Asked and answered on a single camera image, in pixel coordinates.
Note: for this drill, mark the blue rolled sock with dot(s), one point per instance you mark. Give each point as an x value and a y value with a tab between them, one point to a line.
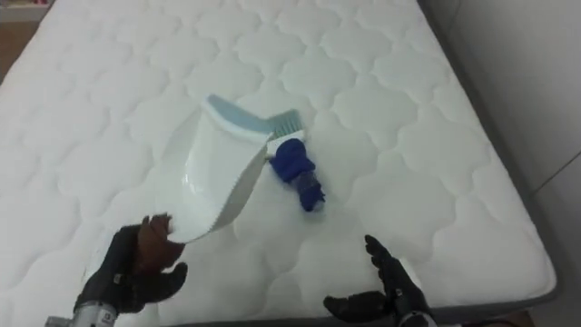
297	172

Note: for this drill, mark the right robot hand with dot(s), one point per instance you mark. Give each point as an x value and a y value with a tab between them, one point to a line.
399	286

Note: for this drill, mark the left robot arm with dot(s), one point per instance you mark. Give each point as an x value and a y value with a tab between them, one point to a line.
84	315

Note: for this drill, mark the grey bed with white mattress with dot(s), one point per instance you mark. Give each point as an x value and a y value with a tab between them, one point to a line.
290	136

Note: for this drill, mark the white plastic dustpan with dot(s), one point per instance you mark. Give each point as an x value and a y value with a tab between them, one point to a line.
218	168

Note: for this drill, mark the white hand brush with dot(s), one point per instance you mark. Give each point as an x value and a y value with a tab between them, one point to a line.
287	127

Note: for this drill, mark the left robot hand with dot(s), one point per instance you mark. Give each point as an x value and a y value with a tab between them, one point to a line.
122	277

